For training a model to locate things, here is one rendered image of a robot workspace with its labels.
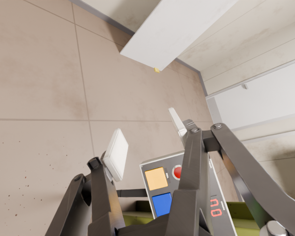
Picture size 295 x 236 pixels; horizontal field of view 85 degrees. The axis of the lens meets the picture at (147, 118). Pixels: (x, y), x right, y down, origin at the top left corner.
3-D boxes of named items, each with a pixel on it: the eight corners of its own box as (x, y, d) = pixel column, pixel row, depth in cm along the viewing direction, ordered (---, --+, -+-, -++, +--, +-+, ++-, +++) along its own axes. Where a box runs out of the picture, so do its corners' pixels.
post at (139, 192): (75, 197, 132) (192, 196, 65) (76, 191, 134) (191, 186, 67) (79, 197, 134) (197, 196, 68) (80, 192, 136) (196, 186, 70)
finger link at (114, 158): (122, 180, 16) (115, 183, 16) (129, 145, 22) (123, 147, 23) (108, 157, 15) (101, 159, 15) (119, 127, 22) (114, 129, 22)
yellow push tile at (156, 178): (150, 190, 63) (168, 186, 62) (144, 171, 64) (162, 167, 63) (150, 188, 65) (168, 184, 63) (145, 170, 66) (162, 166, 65)
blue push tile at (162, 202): (157, 217, 61) (175, 213, 61) (151, 197, 62) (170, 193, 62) (157, 215, 63) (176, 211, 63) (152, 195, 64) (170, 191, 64)
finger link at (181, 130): (178, 131, 14) (186, 128, 14) (167, 108, 21) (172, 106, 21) (188, 158, 15) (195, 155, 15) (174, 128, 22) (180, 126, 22)
